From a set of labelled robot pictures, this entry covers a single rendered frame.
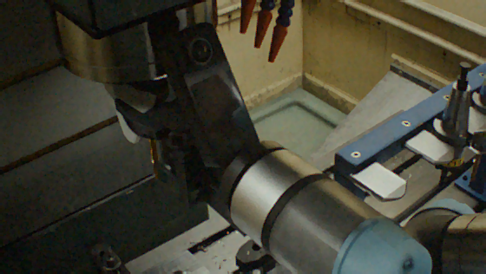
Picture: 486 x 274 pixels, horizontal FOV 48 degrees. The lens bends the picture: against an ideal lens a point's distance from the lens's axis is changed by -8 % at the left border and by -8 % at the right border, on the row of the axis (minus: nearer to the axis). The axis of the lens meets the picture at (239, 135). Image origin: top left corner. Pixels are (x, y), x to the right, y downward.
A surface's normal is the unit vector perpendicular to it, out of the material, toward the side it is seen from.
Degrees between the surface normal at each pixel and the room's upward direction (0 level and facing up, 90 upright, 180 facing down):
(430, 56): 90
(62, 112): 90
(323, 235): 39
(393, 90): 24
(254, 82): 90
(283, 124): 0
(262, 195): 44
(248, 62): 90
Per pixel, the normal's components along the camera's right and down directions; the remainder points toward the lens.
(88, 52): -0.34, 0.57
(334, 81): -0.79, 0.39
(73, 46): -0.57, 0.51
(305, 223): -0.51, -0.37
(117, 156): 0.61, 0.45
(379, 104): -0.36, -0.58
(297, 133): -0.04, -0.80
